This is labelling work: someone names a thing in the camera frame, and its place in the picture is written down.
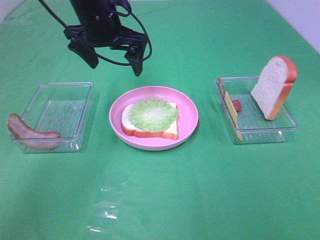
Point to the right clear plastic tray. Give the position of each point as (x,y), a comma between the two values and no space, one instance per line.
(252,124)

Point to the pink round plate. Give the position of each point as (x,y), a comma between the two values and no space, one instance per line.
(187,122)

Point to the toast bread slice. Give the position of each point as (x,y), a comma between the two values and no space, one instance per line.
(274,85)
(130,130)

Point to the bacon strip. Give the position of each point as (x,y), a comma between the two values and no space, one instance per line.
(30,137)

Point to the left clear plastic tray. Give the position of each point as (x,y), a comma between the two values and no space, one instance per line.
(67,108)

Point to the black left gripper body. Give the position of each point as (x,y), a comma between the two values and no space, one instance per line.
(97,31)

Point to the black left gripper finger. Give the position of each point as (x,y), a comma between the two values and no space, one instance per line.
(135,59)
(87,53)

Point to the yellow cheese slice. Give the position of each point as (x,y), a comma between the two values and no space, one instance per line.
(232,117)

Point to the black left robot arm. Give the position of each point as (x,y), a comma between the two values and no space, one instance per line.
(105,8)

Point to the green lettuce leaf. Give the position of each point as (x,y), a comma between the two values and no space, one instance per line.
(152,115)

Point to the clear plastic tray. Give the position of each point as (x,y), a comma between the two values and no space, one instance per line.
(67,108)
(252,124)

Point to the green tablecloth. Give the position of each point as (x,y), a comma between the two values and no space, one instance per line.
(205,189)

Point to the clear plastic film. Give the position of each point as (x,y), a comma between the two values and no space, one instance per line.
(105,209)

